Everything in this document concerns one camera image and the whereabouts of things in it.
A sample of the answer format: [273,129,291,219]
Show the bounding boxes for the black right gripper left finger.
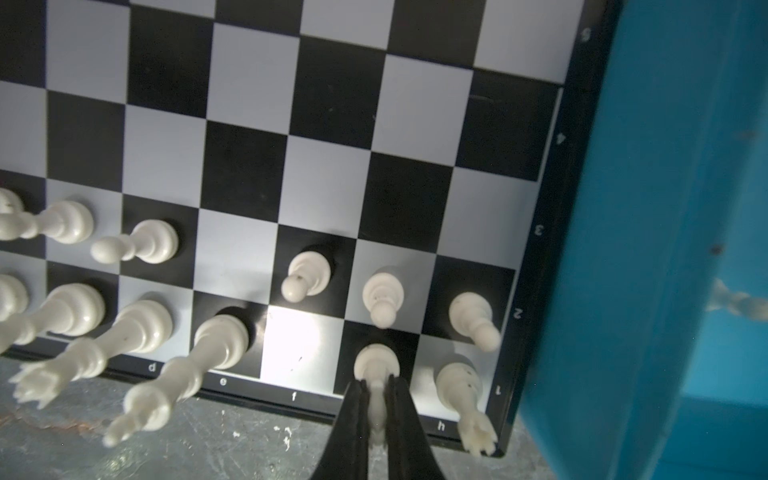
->
[310,380,370,480]

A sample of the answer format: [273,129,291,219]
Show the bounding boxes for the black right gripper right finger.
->
[384,375,445,480]

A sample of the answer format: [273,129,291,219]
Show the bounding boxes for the white chess rook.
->
[435,362,498,457]

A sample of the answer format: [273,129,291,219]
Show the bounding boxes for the white chess king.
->
[103,314,249,448]

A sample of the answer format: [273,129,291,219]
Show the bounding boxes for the white chess queen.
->
[9,300,173,409]

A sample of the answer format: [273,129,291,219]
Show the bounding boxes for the blue plastic tray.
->
[521,1,767,479]

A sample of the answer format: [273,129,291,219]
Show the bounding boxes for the black white chessboard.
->
[1,1,620,455]

